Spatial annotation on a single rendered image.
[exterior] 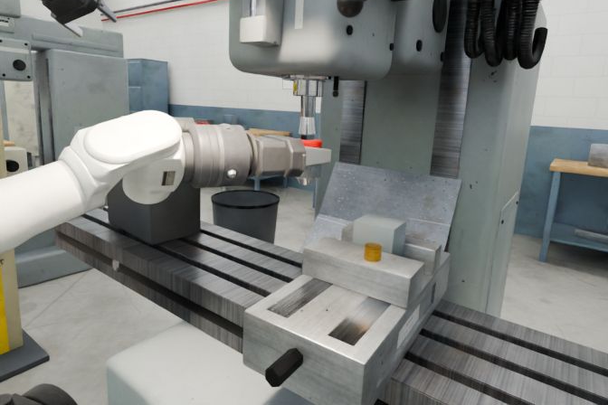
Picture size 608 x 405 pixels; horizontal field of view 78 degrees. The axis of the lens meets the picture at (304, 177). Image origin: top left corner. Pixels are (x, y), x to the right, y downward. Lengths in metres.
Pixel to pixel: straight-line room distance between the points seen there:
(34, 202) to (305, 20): 0.36
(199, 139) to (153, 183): 0.08
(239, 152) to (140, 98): 7.30
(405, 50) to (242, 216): 1.95
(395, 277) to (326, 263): 0.09
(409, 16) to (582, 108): 4.10
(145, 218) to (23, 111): 8.10
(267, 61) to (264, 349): 0.36
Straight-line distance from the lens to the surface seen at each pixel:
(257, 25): 0.50
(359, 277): 0.49
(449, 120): 0.88
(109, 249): 0.90
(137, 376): 0.63
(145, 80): 7.81
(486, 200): 0.89
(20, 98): 8.88
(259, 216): 2.47
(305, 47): 0.50
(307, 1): 0.51
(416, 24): 0.66
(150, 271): 0.78
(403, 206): 0.89
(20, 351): 2.44
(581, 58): 4.73
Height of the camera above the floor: 1.26
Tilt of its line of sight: 10 degrees down
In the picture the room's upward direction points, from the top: 3 degrees clockwise
